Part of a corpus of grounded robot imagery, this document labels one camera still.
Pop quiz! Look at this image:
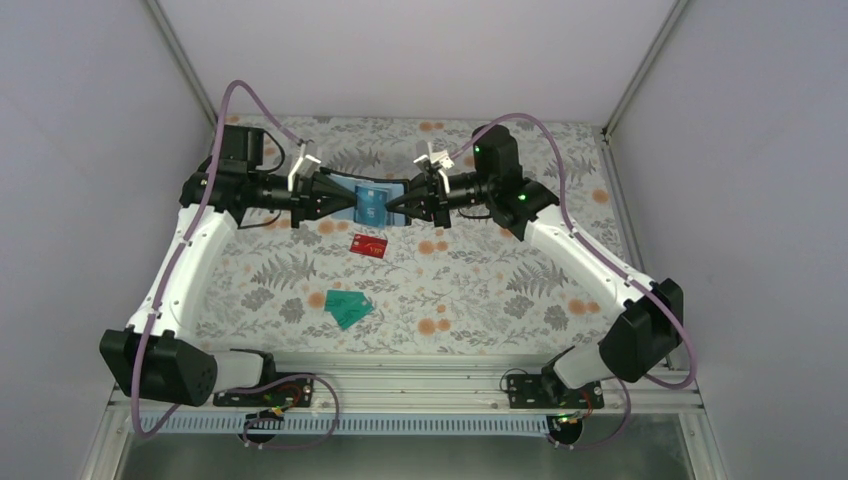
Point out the slotted cable duct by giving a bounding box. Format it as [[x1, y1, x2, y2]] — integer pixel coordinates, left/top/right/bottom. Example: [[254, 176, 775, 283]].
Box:
[[159, 412, 549, 437]]

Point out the black leather card holder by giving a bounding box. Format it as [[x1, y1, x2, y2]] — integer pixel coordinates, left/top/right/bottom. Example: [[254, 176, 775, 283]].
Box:
[[329, 172, 412, 229]]

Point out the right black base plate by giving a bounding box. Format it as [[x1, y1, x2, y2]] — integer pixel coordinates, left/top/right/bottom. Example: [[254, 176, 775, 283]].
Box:
[[501, 372, 605, 410]]

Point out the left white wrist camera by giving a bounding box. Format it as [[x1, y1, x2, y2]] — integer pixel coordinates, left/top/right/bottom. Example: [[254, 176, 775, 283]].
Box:
[[287, 141, 322, 192]]

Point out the red credit card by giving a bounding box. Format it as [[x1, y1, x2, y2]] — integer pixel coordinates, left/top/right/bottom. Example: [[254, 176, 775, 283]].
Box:
[[350, 233, 388, 259]]

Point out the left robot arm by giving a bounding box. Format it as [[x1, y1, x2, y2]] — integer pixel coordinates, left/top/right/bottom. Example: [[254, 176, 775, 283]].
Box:
[[99, 125, 356, 406]]

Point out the blue credit card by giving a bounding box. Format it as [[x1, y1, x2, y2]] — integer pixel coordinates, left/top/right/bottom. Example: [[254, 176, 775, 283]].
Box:
[[354, 186, 390, 228]]

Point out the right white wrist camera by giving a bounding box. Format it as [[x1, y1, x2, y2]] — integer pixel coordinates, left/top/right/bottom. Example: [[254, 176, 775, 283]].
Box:
[[413, 140, 455, 172]]

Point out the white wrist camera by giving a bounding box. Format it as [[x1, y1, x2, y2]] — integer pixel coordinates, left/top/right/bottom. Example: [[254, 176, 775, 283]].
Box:
[[413, 140, 455, 172], [287, 141, 322, 192]]

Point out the aluminium mounting rail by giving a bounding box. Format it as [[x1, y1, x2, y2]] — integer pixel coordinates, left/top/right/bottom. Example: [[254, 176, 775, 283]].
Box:
[[109, 360, 705, 413]]

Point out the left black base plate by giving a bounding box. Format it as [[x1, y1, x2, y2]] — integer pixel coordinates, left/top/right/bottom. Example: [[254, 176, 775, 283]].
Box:
[[212, 372, 315, 409]]

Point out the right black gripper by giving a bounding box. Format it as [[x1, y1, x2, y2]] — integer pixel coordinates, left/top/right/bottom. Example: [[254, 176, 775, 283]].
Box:
[[385, 171, 494, 229]]

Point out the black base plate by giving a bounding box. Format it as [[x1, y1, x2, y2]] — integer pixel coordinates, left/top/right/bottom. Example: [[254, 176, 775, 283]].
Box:
[[212, 372, 315, 409], [501, 372, 605, 410]]

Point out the teal credit card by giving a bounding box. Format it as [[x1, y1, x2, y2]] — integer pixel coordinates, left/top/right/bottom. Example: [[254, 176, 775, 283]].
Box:
[[324, 290, 365, 314], [332, 294, 374, 330]]

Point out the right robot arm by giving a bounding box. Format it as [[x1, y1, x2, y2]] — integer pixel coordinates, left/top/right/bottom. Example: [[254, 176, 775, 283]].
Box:
[[386, 125, 688, 407]]

